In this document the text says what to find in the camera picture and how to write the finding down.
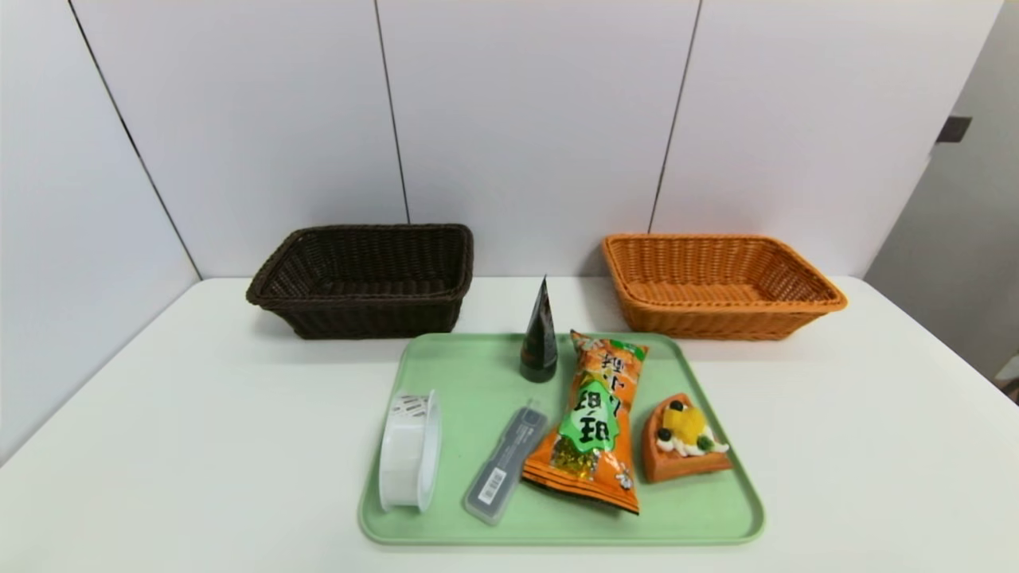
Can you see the light green plastic tray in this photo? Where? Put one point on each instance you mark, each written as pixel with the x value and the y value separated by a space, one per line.
pixel 478 374

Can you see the white tape roll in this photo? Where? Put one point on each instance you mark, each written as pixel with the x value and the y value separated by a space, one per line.
pixel 402 461

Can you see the orange wicker basket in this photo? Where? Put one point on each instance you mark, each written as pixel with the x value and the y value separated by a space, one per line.
pixel 716 318

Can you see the grey translucent slim case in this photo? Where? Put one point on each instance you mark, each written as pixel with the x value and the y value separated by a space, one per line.
pixel 505 465

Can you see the toy cake slice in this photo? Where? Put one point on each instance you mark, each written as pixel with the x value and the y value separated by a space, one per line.
pixel 677 458

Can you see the dark green squeeze tube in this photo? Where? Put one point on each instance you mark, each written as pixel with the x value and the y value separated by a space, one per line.
pixel 539 350

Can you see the orange snack bag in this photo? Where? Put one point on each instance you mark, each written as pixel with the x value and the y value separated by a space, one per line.
pixel 593 422

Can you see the dark brown wicker basket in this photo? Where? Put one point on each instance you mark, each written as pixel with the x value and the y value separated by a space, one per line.
pixel 366 318

